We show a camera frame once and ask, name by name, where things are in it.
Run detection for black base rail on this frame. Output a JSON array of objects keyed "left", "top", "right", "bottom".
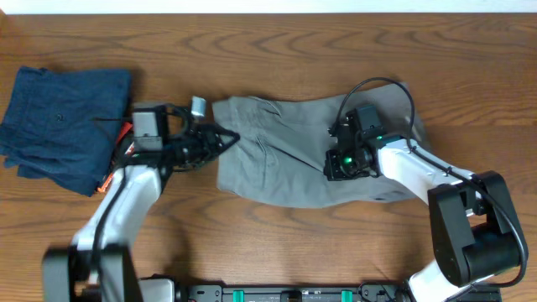
[{"left": 138, "top": 274, "right": 503, "bottom": 302}]

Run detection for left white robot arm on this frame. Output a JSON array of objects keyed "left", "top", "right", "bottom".
[{"left": 42, "top": 104, "right": 240, "bottom": 301}]

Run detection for orange black folded item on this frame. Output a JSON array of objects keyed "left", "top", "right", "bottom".
[{"left": 96, "top": 121, "right": 133, "bottom": 193}]

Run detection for folded navy blue garment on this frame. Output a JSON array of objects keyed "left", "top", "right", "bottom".
[{"left": 1, "top": 66, "right": 132, "bottom": 196}]

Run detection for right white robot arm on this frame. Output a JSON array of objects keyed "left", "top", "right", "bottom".
[{"left": 325, "top": 122, "right": 529, "bottom": 301}]

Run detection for grey shorts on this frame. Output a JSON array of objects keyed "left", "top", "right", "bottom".
[{"left": 212, "top": 83, "right": 414, "bottom": 208}]

